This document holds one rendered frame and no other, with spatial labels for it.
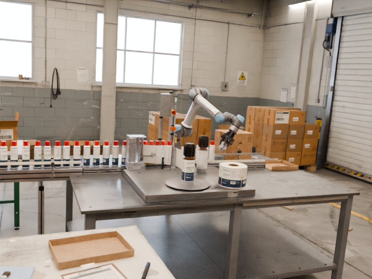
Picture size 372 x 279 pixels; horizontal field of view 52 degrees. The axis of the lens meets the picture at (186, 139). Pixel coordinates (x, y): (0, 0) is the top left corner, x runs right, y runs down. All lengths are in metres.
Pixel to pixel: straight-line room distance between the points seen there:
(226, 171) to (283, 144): 4.45
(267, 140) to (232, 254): 4.38
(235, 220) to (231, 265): 0.33
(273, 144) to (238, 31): 3.78
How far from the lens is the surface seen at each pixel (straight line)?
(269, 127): 6.94
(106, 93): 8.59
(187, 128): 3.78
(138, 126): 8.89
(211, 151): 3.39
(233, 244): 2.79
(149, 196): 2.46
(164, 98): 3.21
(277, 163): 3.94
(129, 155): 3.02
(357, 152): 7.55
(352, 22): 7.89
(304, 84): 8.74
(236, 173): 2.70
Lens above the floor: 1.63
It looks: 9 degrees down
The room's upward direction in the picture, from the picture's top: 4 degrees clockwise
